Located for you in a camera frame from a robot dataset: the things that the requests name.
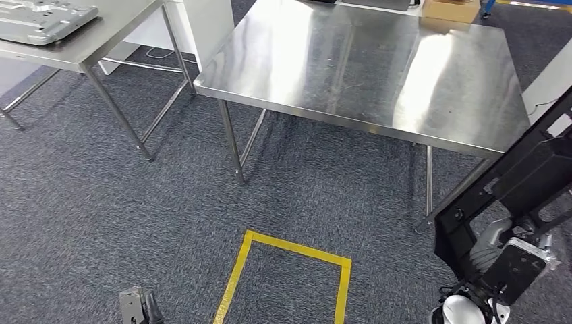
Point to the dark left robot hand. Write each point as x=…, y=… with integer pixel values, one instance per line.
x=154, y=311

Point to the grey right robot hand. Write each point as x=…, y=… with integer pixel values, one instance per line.
x=485, y=252

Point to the black plastic plate frame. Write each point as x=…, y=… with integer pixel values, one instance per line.
x=532, y=174

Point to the steel workbench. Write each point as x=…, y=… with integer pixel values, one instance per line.
x=335, y=67

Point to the yellow floor tape square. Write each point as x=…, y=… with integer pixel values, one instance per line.
x=295, y=247

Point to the white cabinet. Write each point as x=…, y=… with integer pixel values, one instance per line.
x=210, y=27
x=549, y=76

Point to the small cardboard box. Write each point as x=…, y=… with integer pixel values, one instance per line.
x=451, y=11

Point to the steel table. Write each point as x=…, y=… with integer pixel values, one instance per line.
x=89, y=49

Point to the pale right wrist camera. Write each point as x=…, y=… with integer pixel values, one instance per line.
x=534, y=250

